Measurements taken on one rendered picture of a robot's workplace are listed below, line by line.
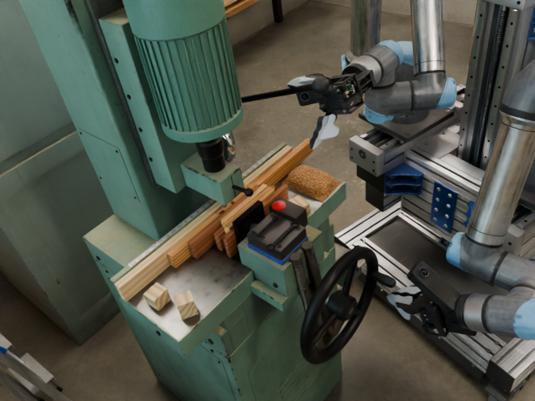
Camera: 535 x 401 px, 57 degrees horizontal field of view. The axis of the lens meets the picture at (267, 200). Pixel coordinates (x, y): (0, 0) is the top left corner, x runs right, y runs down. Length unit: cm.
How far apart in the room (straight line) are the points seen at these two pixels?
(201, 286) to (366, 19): 85
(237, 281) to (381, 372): 101
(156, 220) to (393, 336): 113
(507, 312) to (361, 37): 87
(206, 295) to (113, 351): 120
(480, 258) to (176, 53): 72
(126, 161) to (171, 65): 37
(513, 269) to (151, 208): 85
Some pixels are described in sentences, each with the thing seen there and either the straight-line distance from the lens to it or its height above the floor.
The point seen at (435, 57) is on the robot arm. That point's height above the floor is 117.
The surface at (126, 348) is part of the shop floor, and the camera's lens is 225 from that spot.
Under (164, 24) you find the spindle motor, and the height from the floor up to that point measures 144.
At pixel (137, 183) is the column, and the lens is 127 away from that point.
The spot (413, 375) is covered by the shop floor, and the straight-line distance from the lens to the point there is 202.
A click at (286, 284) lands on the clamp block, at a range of 108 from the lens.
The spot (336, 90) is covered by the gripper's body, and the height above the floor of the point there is 122.
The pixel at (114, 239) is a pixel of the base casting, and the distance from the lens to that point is 148.
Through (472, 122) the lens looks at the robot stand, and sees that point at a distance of 168.
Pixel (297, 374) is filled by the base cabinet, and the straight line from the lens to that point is 161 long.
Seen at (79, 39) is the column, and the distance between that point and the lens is 110.
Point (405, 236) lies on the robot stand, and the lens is 216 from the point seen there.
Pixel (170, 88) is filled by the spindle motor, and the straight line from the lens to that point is 96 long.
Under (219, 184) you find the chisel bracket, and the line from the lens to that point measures 111.
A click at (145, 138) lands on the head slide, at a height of 115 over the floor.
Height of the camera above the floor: 174
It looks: 41 degrees down
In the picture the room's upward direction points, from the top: 10 degrees counter-clockwise
